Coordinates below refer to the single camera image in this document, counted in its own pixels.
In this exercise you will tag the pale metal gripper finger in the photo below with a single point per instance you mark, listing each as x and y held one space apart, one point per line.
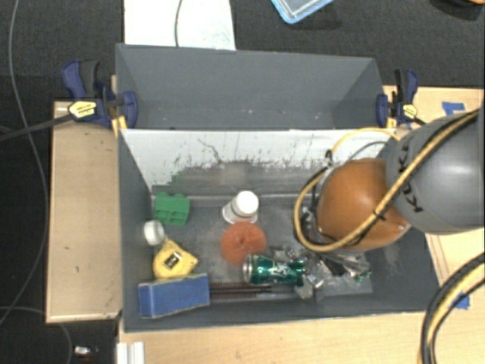
292 255
311 284

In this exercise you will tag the green drink can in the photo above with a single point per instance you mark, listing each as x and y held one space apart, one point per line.
269 269

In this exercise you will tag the orange round scrubber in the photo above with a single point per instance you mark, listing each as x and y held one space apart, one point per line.
242 243

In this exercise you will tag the red-brown flat block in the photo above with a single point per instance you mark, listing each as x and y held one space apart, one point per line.
238 291

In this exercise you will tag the clear plastic bottle white cap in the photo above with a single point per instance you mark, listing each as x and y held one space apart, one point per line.
242 207

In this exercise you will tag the yellow tape measure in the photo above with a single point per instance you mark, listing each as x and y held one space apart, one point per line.
170 260

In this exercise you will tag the blue sponge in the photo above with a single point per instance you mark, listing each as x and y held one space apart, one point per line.
172 296

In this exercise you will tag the green toy building block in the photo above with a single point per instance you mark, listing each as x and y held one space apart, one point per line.
171 209

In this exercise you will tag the white ball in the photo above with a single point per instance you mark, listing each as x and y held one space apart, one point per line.
153 233

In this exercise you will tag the grey metal bin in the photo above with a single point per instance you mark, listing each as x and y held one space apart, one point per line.
242 97

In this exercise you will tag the pale wood flat board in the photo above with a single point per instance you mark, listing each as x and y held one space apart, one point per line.
83 218

